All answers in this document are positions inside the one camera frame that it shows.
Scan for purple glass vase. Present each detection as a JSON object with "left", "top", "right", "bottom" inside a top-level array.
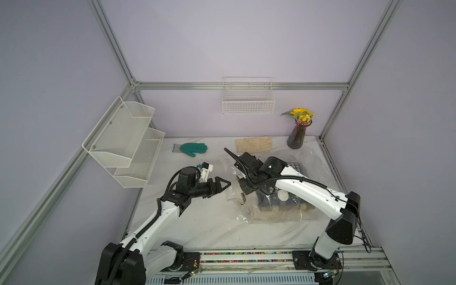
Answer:
[{"left": 287, "top": 119, "right": 312, "bottom": 149}]

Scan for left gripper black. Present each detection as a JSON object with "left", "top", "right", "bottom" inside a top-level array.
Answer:
[{"left": 189, "top": 176, "right": 230, "bottom": 200}]

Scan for aluminium mounting rail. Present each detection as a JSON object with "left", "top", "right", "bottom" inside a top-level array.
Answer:
[{"left": 97, "top": 246, "right": 393, "bottom": 276}]

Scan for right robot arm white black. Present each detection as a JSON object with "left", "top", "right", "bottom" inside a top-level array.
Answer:
[{"left": 224, "top": 148, "right": 361, "bottom": 262}]

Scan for white vacuum bag valve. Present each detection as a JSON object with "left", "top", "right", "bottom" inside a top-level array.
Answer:
[{"left": 277, "top": 190, "right": 289, "bottom": 202}]

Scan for beige leather gloves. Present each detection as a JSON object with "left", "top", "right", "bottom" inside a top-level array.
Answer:
[{"left": 235, "top": 136, "right": 273, "bottom": 154}]

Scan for white wire wall basket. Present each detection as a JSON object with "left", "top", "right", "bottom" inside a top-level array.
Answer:
[{"left": 222, "top": 77, "right": 276, "bottom": 115}]

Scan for green work glove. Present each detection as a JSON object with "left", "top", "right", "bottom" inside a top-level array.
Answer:
[{"left": 172, "top": 142, "right": 208, "bottom": 157}]

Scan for white mesh two-tier shelf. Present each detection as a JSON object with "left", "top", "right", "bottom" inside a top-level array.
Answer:
[{"left": 82, "top": 97, "right": 165, "bottom": 188}]

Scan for cream knitted scarf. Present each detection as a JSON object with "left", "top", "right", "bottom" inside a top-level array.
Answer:
[{"left": 244, "top": 192, "right": 320, "bottom": 223}]

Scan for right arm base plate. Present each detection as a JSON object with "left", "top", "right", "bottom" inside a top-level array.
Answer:
[{"left": 292, "top": 250, "right": 342, "bottom": 272}]

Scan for yellow flower bouquet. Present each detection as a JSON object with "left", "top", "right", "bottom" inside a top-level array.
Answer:
[{"left": 280, "top": 108, "right": 315, "bottom": 124}]

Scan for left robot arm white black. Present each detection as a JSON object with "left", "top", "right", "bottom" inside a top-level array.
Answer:
[{"left": 95, "top": 163, "right": 231, "bottom": 285}]

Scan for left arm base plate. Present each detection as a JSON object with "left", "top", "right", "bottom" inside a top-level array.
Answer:
[{"left": 162, "top": 252, "right": 201, "bottom": 272}]

